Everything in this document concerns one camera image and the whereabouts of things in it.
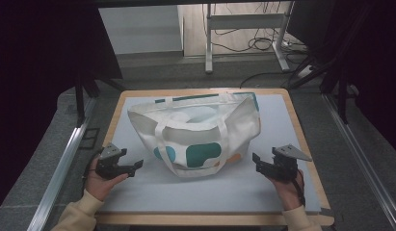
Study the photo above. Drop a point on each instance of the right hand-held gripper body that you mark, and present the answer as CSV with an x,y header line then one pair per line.
x,y
284,163

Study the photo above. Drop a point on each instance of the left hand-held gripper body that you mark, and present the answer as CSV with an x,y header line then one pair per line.
x,y
108,163

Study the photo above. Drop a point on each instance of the white tote bag teal patches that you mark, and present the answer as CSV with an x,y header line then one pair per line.
x,y
198,128

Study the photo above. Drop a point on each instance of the person's left hand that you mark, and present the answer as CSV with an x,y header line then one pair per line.
x,y
99,184

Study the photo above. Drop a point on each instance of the person's right hand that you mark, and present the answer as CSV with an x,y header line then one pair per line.
x,y
288,192

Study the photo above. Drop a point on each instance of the light grey table mat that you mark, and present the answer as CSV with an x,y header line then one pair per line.
x,y
218,192

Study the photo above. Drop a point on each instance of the black metal stand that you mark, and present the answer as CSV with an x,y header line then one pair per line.
x,y
341,83
81,93

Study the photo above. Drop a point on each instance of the white power strip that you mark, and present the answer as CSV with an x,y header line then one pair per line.
x,y
304,71

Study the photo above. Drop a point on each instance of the black floor bracket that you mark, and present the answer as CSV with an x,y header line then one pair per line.
x,y
89,138

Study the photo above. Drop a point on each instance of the aluminium rail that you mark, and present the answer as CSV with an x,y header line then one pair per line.
x,y
362,166
57,173

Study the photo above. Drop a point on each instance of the white metal desk frame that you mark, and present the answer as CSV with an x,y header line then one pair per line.
x,y
243,21

